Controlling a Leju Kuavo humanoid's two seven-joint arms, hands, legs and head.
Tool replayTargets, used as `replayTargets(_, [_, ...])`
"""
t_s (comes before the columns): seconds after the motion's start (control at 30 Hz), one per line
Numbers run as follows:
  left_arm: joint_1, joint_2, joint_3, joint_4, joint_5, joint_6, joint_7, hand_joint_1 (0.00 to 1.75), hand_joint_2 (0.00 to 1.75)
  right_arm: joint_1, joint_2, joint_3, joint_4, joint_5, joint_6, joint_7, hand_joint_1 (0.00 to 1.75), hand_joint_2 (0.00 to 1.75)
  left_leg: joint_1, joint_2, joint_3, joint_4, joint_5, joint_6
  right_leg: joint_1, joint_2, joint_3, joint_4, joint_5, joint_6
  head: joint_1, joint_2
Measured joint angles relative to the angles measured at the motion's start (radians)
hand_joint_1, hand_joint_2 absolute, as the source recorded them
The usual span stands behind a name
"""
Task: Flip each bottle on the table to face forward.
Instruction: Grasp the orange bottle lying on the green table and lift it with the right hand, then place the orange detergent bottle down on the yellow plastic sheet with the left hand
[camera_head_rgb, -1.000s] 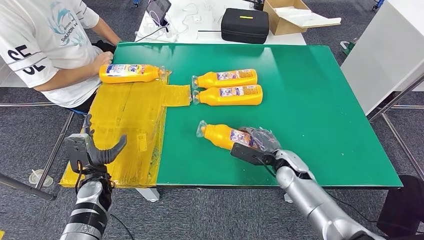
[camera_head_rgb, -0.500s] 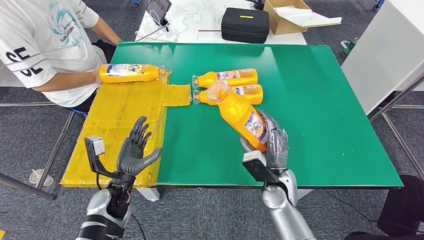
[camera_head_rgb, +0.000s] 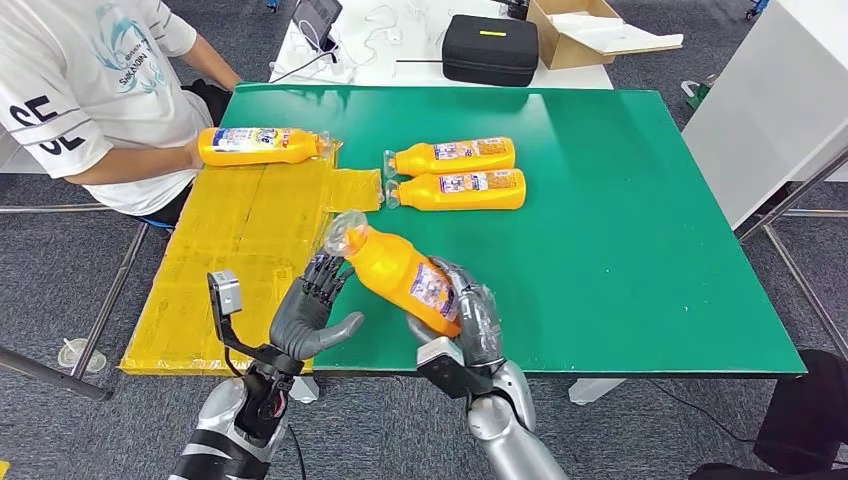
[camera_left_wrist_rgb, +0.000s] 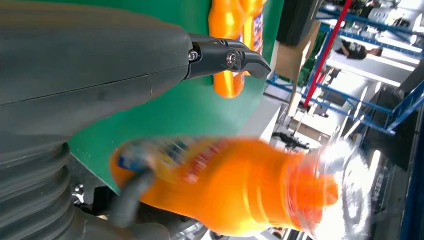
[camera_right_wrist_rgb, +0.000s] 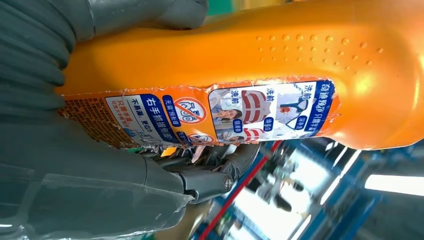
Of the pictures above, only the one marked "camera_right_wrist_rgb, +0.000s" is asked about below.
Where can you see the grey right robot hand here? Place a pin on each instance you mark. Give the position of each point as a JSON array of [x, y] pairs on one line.
[[82, 182]]

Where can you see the blue metal shelving rack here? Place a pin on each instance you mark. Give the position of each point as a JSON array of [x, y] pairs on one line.
[[331, 205]]

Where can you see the fluorescent ceiling light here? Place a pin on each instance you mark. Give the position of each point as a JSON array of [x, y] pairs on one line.
[[394, 185]]

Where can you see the red post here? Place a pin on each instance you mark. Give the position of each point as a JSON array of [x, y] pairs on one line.
[[238, 188]]

